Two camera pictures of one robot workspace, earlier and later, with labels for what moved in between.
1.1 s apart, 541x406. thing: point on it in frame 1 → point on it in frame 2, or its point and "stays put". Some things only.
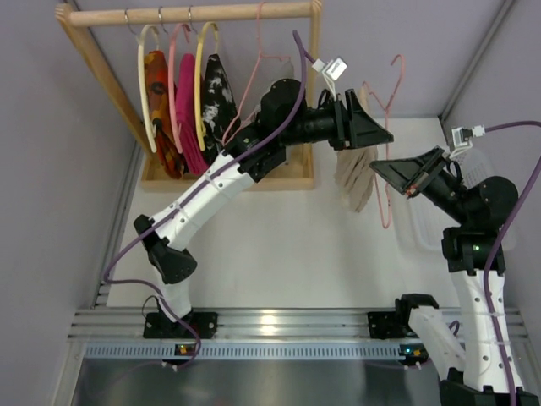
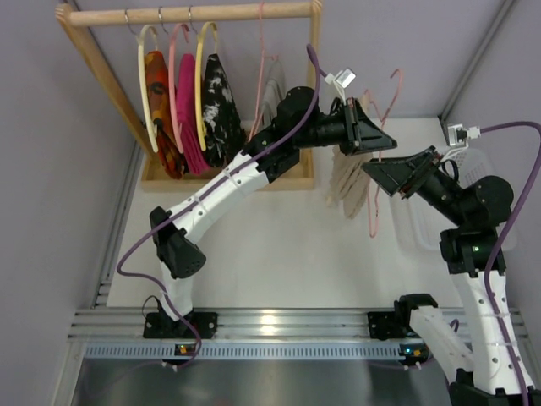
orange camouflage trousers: (157, 86) stays put
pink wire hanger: (385, 108) → (382, 121)
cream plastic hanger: (144, 105) stays put
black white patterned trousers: (220, 115) stays put
